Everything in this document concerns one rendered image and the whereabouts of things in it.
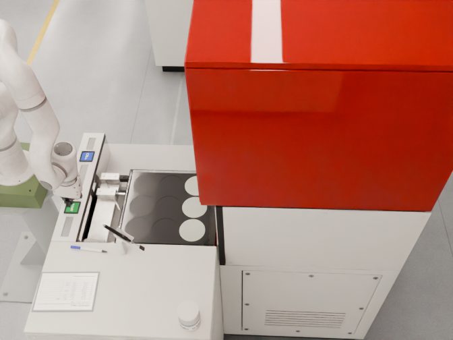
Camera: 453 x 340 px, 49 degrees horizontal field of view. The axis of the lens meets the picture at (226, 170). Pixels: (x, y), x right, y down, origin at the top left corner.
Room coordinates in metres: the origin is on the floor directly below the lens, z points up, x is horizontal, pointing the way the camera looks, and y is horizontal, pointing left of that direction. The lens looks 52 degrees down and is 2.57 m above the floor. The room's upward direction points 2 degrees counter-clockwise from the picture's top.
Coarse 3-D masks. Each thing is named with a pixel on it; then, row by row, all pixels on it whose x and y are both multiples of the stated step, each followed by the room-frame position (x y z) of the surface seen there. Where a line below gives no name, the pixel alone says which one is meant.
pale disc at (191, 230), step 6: (186, 222) 1.07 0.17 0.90; (192, 222) 1.07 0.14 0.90; (198, 222) 1.07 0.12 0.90; (180, 228) 1.04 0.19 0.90; (186, 228) 1.04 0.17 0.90; (192, 228) 1.04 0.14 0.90; (198, 228) 1.04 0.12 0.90; (204, 228) 1.04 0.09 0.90; (180, 234) 1.01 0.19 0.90; (186, 234) 1.01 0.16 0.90; (192, 234) 1.01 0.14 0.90; (198, 234) 1.01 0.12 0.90; (192, 240) 0.99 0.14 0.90
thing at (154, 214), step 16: (144, 176) 1.31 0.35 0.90; (160, 176) 1.30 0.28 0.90; (176, 176) 1.30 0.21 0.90; (192, 176) 1.30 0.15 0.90; (144, 192) 1.22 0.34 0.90; (160, 192) 1.22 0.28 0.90; (176, 192) 1.22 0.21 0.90; (128, 208) 1.14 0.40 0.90; (144, 208) 1.14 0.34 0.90; (160, 208) 1.14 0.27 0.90; (176, 208) 1.14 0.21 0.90; (208, 208) 1.13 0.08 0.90; (128, 224) 1.07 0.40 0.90; (144, 224) 1.07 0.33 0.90; (160, 224) 1.06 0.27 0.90; (176, 224) 1.06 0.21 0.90; (208, 224) 1.06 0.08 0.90; (144, 240) 0.99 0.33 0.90; (160, 240) 0.99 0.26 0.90; (176, 240) 0.99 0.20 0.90
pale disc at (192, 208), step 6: (192, 198) 1.18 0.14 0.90; (198, 198) 1.18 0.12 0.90; (186, 204) 1.15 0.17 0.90; (192, 204) 1.15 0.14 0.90; (198, 204) 1.15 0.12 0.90; (186, 210) 1.12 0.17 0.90; (192, 210) 1.12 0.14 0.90; (198, 210) 1.12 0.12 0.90; (204, 210) 1.12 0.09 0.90; (192, 216) 1.10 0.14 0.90; (198, 216) 1.10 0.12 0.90
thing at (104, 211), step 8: (104, 184) 1.29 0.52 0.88; (112, 184) 1.29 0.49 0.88; (120, 184) 1.29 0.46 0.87; (104, 200) 1.20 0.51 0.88; (112, 200) 1.20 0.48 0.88; (96, 208) 1.16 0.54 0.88; (104, 208) 1.16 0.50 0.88; (112, 208) 1.16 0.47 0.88; (96, 216) 1.13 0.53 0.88; (104, 216) 1.13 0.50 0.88; (112, 216) 1.12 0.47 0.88; (96, 224) 1.09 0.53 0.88; (104, 224) 1.09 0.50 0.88; (112, 224) 1.10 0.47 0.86; (96, 232) 1.05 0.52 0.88; (104, 232) 1.05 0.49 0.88
